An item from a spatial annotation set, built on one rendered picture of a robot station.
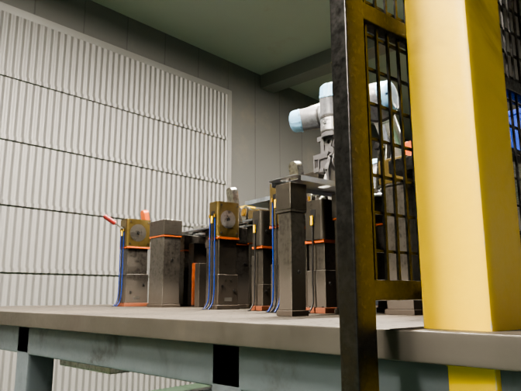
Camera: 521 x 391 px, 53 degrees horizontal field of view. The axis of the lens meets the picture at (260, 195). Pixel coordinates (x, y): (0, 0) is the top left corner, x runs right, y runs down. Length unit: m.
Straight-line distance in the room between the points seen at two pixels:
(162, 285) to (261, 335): 1.17
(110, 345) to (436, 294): 0.80
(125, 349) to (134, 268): 1.04
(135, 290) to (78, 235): 1.94
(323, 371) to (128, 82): 3.99
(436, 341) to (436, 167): 0.23
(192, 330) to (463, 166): 0.55
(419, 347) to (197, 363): 0.48
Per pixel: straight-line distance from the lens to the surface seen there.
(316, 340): 0.80
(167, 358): 1.12
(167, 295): 2.02
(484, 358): 0.68
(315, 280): 1.32
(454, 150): 0.75
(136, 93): 4.65
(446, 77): 0.78
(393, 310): 1.24
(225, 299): 1.69
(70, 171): 4.17
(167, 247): 2.02
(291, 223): 1.14
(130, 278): 2.24
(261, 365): 0.93
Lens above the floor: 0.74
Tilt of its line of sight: 11 degrees up
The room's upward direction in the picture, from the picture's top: straight up
